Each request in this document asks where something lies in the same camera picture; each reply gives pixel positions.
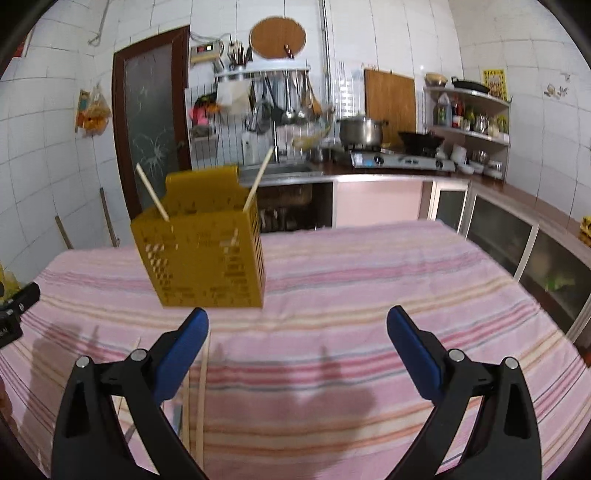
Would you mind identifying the pink striped tablecloth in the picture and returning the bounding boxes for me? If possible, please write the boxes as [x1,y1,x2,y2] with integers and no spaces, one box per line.
[0,219,585,480]

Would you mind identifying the steel gas stove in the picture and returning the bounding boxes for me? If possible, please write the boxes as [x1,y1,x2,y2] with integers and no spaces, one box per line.
[348,145,457,172]

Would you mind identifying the black pan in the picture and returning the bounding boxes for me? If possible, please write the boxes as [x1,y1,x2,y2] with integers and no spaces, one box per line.
[450,76,491,94]

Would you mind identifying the narrow glass cabinet door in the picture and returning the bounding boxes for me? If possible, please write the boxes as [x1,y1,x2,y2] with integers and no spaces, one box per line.
[429,180,472,232]

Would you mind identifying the beige wall controller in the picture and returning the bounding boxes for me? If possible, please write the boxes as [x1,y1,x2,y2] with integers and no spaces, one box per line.
[190,41,225,63]

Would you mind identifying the steel sink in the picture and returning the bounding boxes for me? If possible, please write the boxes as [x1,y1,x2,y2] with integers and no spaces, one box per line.
[238,162,326,180]

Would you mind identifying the clear oil bottle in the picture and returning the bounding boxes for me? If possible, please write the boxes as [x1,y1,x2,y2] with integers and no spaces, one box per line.
[435,92,453,127]

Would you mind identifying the pink cabinet door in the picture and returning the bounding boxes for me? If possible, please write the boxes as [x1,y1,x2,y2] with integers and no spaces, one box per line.
[333,179,435,229]

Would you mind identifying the rectangular wooden cutting board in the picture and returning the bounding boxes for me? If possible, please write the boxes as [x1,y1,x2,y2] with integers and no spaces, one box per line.
[364,68,417,146]

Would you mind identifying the yellow perforated utensil holder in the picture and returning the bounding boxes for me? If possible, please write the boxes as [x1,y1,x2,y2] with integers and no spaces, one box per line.
[130,166,267,309]

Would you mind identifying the steel ladle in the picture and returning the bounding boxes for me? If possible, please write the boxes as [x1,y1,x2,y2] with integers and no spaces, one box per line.
[281,76,297,125]

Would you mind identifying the brown frosted glass door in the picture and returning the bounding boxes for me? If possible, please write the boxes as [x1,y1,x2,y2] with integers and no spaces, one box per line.
[112,25,192,220]

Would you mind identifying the white soap bottle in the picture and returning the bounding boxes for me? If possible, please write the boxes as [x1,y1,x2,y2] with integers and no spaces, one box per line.
[241,131,259,164]

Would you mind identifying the round wooden cutting board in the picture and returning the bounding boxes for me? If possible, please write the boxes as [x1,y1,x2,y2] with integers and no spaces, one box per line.
[249,16,308,61]

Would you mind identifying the steel cup of dark chopsticks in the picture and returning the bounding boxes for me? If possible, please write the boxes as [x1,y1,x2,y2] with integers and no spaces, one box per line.
[226,41,254,71]

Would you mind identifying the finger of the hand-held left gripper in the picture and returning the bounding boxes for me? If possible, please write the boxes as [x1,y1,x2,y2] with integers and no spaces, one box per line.
[0,282,41,317]

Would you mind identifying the wooden spatula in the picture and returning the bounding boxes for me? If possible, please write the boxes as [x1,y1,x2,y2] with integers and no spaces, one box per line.
[306,79,324,117]

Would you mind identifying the hanging orange snack bag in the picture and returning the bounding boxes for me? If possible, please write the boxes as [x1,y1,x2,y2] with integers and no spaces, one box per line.
[76,85,112,137]

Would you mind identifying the black ladle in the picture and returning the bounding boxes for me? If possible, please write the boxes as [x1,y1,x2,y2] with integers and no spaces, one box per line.
[269,78,284,124]

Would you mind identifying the steel wall utensil rack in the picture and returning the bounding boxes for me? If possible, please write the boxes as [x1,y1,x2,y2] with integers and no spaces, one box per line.
[213,65,311,84]

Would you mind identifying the wooden chopstick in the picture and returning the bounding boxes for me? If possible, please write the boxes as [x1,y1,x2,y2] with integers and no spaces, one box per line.
[181,383,191,450]
[194,339,209,467]
[243,147,274,212]
[135,163,171,221]

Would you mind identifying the corner wall shelf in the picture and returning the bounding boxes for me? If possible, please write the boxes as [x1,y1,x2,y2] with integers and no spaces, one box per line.
[424,85,512,182]

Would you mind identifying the white plastic bag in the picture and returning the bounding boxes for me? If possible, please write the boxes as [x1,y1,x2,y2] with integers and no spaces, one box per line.
[217,80,252,114]

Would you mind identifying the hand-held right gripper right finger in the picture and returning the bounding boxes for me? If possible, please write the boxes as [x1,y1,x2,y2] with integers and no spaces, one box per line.
[386,305,542,480]

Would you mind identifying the yellow wall poster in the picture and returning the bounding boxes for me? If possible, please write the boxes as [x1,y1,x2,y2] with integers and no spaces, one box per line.
[481,68,508,100]

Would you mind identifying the steel cooking pot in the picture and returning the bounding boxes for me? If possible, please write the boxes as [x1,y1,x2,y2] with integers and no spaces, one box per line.
[337,115,389,146]

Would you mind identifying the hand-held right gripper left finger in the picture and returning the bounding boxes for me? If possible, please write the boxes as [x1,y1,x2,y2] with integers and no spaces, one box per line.
[52,307,211,480]

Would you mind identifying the glass sliding cabinet doors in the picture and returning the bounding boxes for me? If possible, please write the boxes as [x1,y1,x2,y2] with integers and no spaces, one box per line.
[464,189,591,342]

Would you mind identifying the black wok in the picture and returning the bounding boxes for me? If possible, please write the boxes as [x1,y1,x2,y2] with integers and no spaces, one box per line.
[398,130,446,155]

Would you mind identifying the pink rubber glove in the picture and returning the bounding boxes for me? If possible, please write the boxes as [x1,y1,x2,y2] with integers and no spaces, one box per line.
[191,95,220,126]

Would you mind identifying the wooden handled tool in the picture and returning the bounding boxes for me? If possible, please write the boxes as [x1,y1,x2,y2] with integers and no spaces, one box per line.
[99,188,119,247]

